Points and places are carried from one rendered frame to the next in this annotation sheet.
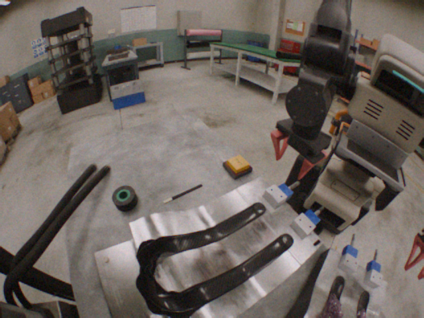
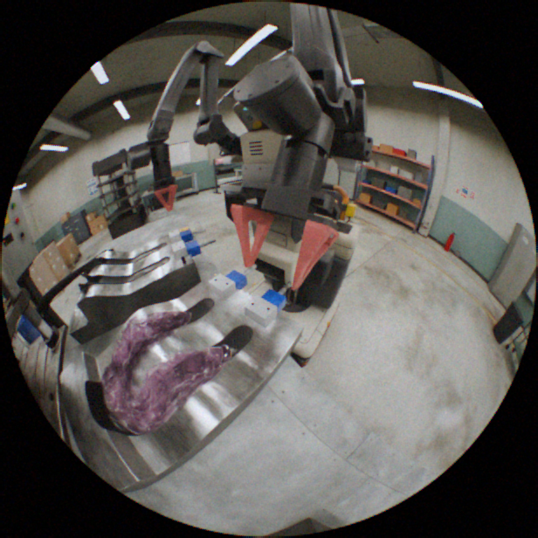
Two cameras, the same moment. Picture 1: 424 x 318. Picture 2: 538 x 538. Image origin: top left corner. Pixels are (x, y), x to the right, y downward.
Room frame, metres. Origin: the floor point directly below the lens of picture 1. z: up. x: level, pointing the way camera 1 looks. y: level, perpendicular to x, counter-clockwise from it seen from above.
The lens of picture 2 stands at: (-0.19, -0.45, 1.12)
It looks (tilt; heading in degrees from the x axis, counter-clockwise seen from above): 39 degrees down; 356
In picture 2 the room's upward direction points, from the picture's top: straight up
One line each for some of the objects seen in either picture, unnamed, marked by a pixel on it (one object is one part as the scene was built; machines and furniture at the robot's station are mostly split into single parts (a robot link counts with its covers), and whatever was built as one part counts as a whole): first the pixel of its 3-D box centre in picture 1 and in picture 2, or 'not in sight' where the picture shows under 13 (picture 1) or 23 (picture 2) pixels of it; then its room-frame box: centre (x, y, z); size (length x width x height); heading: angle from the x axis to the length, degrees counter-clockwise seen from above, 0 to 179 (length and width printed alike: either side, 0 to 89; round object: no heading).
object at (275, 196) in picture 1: (284, 191); (189, 235); (0.29, -0.21, 0.89); 0.13 x 0.05 x 0.05; 123
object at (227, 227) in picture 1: (218, 256); (118, 265); (0.10, -0.02, 0.92); 0.35 x 0.16 x 0.09; 123
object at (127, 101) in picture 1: (128, 97); not in sight; (2.87, 1.62, 0.11); 0.61 x 0.41 x 0.22; 120
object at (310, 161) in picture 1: (303, 158); (166, 196); (0.25, -0.19, 1.05); 0.07 x 0.07 x 0.09; 33
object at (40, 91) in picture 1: (42, 87); (98, 220); (3.91, 5.57, 0.42); 0.86 x 0.33 x 0.83; 120
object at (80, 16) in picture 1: (75, 57); (121, 192); (3.41, 3.20, 1.03); 1.54 x 0.94 x 2.06; 30
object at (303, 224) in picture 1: (311, 218); (196, 247); (0.20, -0.27, 0.89); 0.13 x 0.05 x 0.05; 123
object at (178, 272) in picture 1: (209, 262); (121, 277); (0.10, -0.01, 0.87); 0.50 x 0.26 x 0.14; 123
